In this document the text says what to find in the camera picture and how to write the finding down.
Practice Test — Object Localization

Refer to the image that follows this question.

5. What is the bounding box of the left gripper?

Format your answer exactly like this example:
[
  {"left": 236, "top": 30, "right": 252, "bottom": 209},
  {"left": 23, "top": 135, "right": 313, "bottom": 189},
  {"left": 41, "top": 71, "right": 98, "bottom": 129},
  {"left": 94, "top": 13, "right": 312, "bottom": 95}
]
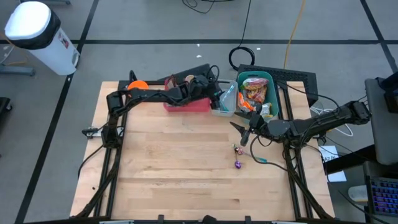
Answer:
[{"left": 206, "top": 81, "right": 224, "bottom": 111}]

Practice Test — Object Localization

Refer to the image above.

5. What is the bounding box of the black wedge panel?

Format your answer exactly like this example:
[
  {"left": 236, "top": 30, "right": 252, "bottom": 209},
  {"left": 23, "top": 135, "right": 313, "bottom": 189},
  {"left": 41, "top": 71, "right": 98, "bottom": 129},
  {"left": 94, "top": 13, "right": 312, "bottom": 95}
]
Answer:
[{"left": 157, "top": 63, "right": 215, "bottom": 82}]

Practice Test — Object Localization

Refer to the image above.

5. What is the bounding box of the white paper sheet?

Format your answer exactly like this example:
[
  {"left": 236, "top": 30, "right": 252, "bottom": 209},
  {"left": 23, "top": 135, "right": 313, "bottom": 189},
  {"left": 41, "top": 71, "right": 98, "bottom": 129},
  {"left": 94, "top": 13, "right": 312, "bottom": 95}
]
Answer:
[{"left": 318, "top": 145, "right": 348, "bottom": 183}]

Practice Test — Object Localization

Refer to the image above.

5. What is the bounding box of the small grey plastic bin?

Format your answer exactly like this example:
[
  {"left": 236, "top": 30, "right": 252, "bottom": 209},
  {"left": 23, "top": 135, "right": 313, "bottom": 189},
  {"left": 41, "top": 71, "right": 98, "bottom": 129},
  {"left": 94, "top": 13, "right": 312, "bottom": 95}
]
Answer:
[{"left": 211, "top": 79, "right": 239, "bottom": 118}]

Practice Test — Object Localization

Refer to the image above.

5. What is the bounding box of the yellow floor cable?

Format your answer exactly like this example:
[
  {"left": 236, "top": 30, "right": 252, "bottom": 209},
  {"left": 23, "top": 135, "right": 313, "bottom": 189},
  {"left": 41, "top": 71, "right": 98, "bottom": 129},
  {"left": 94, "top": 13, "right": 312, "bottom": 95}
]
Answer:
[{"left": 283, "top": 0, "right": 307, "bottom": 70}]

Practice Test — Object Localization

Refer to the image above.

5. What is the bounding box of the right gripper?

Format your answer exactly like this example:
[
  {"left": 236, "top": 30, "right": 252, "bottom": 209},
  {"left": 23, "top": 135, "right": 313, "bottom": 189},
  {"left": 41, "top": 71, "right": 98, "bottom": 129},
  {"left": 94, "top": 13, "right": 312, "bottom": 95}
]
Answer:
[{"left": 229, "top": 112, "right": 269, "bottom": 147}]

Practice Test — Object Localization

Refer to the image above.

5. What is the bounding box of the black looped floor cable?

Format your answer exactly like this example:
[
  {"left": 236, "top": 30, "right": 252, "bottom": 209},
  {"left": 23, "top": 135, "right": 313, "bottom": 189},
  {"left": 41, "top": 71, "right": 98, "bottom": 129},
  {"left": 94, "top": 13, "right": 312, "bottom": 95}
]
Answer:
[{"left": 182, "top": 0, "right": 216, "bottom": 14}]

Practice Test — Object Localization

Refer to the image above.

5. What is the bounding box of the white trash can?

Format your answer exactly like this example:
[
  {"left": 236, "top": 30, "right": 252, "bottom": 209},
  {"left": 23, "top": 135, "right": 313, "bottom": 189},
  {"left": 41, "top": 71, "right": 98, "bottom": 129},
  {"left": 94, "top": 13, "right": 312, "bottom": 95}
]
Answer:
[{"left": 4, "top": 1, "right": 81, "bottom": 77}]

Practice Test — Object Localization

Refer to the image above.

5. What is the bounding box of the black desk beam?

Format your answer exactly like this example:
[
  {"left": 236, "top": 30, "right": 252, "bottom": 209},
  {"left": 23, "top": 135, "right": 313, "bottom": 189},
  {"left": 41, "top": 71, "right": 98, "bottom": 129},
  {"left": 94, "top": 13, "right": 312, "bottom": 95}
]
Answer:
[{"left": 323, "top": 144, "right": 379, "bottom": 175}]

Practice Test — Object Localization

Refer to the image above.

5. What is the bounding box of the black desk device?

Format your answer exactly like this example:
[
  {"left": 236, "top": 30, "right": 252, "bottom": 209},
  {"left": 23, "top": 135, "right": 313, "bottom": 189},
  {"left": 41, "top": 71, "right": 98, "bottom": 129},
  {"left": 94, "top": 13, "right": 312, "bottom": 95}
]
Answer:
[{"left": 377, "top": 71, "right": 398, "bottom": 114}]

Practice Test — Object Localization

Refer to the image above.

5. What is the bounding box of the small rainbow spoon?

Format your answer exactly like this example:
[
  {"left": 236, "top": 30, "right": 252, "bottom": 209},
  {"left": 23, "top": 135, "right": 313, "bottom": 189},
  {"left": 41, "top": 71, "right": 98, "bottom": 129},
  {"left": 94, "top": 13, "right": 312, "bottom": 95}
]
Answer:
[{"left": 232, "top": 143, "right": 243, "bottom": 170}]

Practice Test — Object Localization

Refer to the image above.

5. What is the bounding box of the black aluminium frame rail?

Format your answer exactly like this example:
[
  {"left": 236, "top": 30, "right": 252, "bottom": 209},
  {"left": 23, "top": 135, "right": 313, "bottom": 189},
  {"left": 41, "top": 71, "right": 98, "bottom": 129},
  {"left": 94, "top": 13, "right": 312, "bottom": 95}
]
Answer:
[
  {"left": 70, "top": 70, "right": 165, "bottom": 218},
  {"left": 272, "top": 80, "right": 335, "bottom": 219}
]

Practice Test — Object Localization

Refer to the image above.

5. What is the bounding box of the teal plastic bin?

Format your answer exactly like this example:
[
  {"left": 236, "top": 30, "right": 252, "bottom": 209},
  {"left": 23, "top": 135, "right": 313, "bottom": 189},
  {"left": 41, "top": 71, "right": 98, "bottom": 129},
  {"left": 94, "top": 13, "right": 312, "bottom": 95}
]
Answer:
[{"left": 236, "top": 70, "right": 280, "bottom": 124}]

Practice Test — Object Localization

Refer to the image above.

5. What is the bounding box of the small colourful snack bag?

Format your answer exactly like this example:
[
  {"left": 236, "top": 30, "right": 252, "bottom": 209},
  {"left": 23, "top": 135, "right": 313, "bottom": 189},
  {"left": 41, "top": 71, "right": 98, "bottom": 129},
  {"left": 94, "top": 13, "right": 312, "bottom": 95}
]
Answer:
[{"left": 247, "top": 86, "right": 268, "bottom": 105}]

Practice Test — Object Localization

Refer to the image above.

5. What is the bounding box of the white cable bundle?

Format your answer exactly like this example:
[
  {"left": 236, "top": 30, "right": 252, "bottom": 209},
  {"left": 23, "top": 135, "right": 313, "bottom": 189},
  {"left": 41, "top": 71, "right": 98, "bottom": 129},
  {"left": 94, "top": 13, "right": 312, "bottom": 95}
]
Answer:
[{"left": 310, "top": 107, "right": 354, "bottom": 138}]

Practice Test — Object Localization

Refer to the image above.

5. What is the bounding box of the pink plastic tray bin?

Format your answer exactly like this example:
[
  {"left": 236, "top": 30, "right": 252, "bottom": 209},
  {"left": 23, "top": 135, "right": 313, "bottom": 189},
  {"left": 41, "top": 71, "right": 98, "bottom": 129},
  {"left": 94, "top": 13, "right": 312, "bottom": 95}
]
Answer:
[{"left": 164, "top": 77, "right": 212, "bottom": 113}]

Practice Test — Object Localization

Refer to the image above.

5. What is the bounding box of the grey side table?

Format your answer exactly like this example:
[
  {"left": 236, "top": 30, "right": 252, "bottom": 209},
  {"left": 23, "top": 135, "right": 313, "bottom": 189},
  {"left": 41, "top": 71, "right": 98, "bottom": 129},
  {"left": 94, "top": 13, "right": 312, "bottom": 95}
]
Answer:
[{"left": 364, "top": 77, "right": 398, "bottom": 166}]

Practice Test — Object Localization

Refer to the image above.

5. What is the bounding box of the white computer mouse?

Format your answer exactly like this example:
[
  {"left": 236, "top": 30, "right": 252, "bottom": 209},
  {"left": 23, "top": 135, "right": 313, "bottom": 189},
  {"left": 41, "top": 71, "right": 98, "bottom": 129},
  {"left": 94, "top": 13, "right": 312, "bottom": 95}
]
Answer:
[{"left": 347, "top": 185, "right": 369, "bottom": 203}]

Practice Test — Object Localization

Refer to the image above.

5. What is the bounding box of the orange plastic bowl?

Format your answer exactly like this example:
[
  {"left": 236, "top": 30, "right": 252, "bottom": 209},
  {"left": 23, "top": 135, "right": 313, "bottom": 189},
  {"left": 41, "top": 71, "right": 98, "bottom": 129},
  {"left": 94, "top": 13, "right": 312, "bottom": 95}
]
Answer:
[{"left": 127, "top": 80, "right": 150, "bottom": 91}]

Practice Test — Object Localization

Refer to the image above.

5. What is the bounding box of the coiled black floor cable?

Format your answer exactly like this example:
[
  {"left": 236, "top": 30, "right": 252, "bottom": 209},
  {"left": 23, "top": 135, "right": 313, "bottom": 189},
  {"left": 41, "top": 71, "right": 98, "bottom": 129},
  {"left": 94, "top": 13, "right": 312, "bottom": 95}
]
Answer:
[{"left": 228, "top": 0, "right": 256, "bottom": 72}]

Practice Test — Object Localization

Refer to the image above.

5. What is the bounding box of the backlit keyboard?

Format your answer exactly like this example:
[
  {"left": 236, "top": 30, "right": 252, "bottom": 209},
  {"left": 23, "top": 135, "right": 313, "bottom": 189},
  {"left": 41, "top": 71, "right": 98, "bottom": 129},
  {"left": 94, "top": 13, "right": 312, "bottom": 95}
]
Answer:
[{"left": 366, "top": 176, "right": 398, "bottom": 217}]

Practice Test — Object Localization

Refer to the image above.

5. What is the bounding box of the black floor object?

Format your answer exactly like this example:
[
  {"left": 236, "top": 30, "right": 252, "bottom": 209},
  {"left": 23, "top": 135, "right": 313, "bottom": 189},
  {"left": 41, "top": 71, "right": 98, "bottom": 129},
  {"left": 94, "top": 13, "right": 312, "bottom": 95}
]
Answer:
[{"left": 0, "top": 96, "right": 13, "bottom": 116}]

